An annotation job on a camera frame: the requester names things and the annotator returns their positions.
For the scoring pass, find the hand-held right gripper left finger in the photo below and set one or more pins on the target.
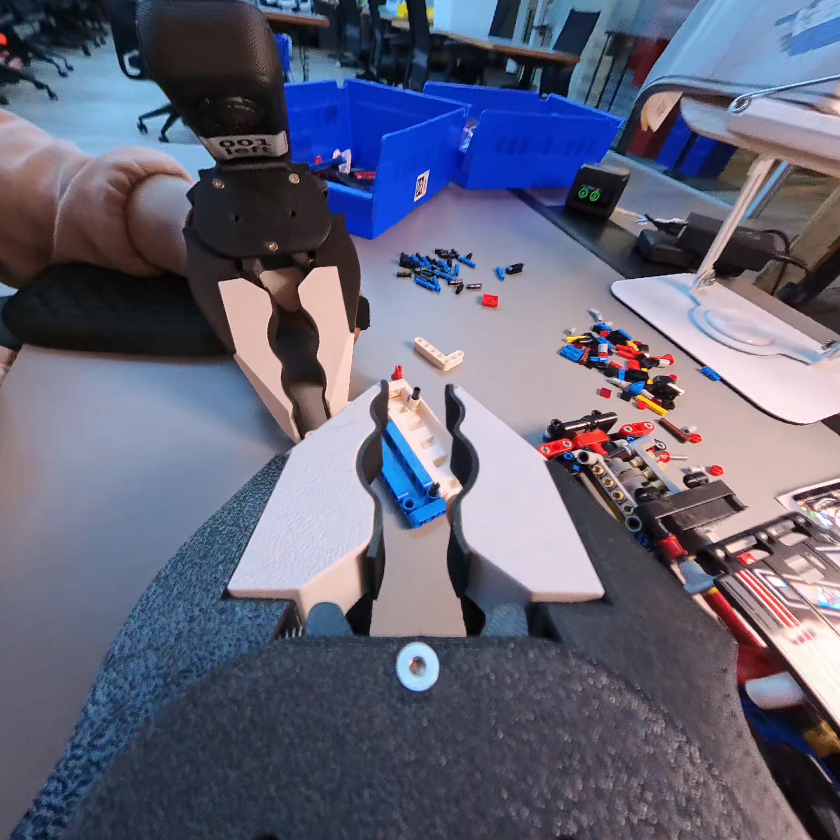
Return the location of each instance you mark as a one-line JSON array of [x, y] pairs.
[[308, 518]]

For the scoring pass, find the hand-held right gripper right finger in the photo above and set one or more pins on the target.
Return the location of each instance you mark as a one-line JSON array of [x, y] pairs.
[[525, 525]]

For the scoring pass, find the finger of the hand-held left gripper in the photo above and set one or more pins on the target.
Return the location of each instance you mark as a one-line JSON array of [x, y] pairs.
[[249, 328], [336, 328]]

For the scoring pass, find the blue and white lego assembly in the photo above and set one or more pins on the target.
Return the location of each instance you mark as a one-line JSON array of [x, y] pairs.
[[407, 472]]

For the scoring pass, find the white L-shaped lego beam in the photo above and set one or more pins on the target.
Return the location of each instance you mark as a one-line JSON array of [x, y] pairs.
[[456, 358]]

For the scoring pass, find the person's left forearm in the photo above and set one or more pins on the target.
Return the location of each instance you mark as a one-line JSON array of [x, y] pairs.
[[65, 197]]

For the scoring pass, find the lego pieces in bin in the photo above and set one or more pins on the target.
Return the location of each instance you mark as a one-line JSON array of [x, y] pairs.
[[348, 172]]

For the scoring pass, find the partly built lego car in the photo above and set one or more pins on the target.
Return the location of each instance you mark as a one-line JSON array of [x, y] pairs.
[[689, 505]]

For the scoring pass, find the brown lego axle piece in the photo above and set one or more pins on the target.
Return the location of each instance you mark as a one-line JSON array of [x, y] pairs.
[[676, 430]]

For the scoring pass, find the pile of mixed lego pieces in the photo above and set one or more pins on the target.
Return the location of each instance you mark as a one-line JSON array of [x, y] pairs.
[[623, 367]]

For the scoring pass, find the single blue lego pin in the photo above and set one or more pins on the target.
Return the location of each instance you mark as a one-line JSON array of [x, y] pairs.
[[710, 374]]

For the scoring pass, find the lego instruction booklet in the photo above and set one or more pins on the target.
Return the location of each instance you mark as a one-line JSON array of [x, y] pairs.
[[754, 39]]

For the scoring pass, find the person's left hand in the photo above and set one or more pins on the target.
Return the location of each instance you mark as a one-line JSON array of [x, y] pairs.
[[161, 226]]

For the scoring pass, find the pile of blue black pins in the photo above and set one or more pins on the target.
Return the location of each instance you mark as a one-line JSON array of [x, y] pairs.
[[433, 269]]

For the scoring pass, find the blue plastic bin with label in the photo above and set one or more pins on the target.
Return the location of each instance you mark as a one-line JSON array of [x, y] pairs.
[[407, 170]]

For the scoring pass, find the white book stand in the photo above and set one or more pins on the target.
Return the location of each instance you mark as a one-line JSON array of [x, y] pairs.
[[722, 315]]

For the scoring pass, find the holographic sticker sheet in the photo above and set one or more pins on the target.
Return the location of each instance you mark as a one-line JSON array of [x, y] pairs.
[[817, 502]]

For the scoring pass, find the black device with green lights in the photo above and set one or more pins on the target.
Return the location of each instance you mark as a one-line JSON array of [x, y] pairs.
[[597, 180]]

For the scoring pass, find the small black power adapter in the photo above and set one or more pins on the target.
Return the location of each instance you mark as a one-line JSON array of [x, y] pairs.
[[656, 248]]

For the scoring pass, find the large black power adapter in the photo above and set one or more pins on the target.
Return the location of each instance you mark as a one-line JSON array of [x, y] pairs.
[[761, 246]]

